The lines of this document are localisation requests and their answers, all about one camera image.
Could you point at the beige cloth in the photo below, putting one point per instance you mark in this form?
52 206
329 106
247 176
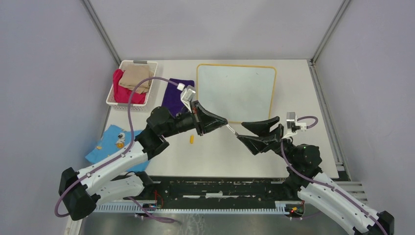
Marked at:
134 74

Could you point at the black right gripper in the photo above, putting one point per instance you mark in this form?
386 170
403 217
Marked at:
264 142

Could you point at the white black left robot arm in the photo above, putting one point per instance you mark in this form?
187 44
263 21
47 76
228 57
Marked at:
81 192

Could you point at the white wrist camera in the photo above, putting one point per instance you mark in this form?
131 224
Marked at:
292 124
187 94

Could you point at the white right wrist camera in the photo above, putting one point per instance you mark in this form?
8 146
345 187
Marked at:
292 124

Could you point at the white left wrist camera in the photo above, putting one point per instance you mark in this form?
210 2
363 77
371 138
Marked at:
187 94

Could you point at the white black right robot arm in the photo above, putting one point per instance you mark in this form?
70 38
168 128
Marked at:
308 181

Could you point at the pink cloth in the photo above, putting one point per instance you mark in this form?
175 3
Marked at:
122 94

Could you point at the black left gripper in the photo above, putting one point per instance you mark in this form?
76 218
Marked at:
204 120

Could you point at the yellow framed whiteboard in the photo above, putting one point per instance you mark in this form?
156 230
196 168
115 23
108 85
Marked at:
236 92

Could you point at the white toothed cable duct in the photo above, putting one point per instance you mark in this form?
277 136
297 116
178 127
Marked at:
130 207

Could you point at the purple towel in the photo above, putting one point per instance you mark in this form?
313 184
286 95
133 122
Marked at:
171 99

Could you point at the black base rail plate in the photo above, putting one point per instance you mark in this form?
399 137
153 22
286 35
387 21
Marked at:
217 193

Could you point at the blue cartoon cloth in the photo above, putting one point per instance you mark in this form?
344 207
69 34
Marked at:
113 140

